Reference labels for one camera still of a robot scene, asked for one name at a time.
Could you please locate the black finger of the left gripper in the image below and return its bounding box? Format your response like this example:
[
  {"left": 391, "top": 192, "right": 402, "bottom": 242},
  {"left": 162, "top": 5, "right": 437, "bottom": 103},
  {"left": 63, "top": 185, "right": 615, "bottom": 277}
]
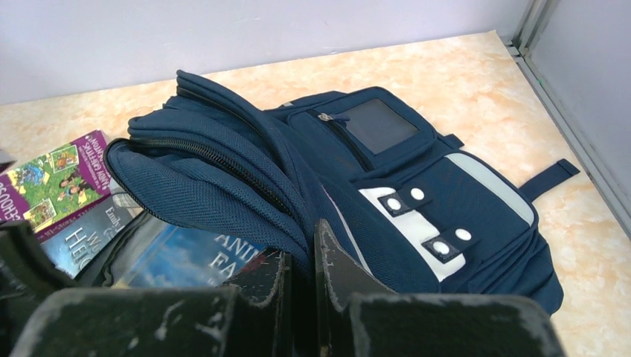
[{"left": 1, "top": 221, "right": 77, "bottom": 341}]

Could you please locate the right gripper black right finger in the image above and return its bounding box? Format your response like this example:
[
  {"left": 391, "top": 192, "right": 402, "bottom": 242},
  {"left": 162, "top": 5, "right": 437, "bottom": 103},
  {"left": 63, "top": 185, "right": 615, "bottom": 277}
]
[{"left": 314, "top": 220, "right": 565, "bottom": 356}]

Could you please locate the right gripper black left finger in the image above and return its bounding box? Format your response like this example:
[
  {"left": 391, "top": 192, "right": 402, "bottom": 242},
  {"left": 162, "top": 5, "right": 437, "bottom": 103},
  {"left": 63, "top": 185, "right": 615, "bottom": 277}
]
[{"left": 12, "top": 251, "right": 292, "bottom": 356}]

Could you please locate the dark blue book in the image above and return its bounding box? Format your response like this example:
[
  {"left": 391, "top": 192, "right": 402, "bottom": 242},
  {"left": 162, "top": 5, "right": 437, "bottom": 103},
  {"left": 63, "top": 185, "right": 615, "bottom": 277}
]
[{"left": 41, "top": 198, "right": 136, "bottom": 278}]

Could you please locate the blue yellow landscape book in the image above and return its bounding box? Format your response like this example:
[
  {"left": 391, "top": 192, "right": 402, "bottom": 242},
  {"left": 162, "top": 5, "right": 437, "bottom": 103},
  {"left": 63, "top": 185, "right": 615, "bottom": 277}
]
[{"left": 113, "top": 225, "right": 264, "bottom": 289}]

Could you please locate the navy blue backpack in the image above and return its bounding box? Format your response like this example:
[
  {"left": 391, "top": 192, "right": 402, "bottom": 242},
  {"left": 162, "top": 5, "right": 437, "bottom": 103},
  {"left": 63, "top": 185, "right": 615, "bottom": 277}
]
[{"left": 103, "top": 71, "right": 578, "bottom": 314}]

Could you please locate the purple picture book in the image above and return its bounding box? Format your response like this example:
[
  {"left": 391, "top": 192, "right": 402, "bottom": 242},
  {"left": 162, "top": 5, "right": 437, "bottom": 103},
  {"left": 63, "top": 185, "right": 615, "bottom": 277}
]
[{"left": 1, "top": 129, "right": 111, "bottom": 242}]

